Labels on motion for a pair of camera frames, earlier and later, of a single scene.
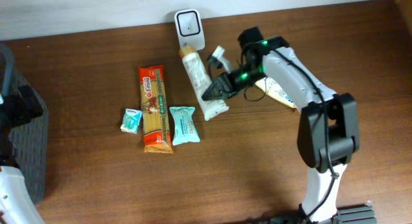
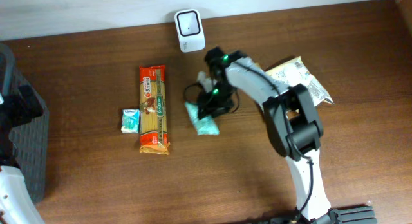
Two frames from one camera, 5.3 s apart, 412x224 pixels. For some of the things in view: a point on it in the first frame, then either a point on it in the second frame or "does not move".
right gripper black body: (227, 83) to (210, 105)
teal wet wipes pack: (185, 129) to (204, 126)
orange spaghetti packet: (156, 122) does not move
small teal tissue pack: (131, 120) does not move
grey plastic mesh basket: (29, 141) does not move
